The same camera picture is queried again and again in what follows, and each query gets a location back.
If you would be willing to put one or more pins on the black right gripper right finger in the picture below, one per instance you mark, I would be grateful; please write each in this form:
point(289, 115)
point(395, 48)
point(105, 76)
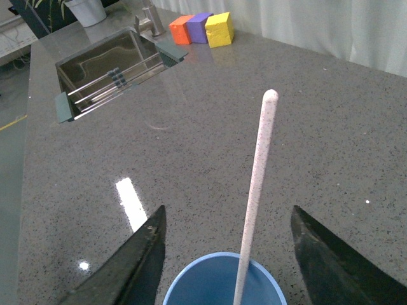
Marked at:
point(334, 272)

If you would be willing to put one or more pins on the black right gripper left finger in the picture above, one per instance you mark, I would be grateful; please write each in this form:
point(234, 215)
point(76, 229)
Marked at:
point(132, 274)

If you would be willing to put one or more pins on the white speckled chopstick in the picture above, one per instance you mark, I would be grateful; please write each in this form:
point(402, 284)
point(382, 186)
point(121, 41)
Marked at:
point(266, 120)

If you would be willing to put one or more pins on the blue plastic cup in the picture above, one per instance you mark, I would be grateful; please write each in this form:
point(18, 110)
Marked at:
point(211, 279)

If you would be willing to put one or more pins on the roll-up sink drying rack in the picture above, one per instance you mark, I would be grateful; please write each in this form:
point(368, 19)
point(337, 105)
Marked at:
point(117, 79)

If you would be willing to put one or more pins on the steel sink basin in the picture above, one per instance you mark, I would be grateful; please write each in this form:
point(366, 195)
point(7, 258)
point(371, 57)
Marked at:
point(105, 60)

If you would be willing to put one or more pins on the grey curtain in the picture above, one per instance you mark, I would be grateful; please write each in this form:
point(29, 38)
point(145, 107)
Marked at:
point(370, 33)

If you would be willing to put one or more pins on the orange foam block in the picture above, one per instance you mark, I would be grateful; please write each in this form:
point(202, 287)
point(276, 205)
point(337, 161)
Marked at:
point(179, 30)

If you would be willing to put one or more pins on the steel faucet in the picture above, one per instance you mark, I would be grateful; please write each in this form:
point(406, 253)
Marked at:
point(151, 21)

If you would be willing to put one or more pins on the purple foam block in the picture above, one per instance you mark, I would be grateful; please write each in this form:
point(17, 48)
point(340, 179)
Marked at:
point(196, 27)

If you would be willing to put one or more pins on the yellow foam block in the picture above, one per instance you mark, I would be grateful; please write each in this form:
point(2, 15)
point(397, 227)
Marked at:
point(219, 30)

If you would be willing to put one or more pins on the white plant pot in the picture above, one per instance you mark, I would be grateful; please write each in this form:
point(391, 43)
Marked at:
point(87, 12)

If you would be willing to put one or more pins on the green plant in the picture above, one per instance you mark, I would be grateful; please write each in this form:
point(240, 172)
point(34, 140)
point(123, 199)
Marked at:
point(51, 15)

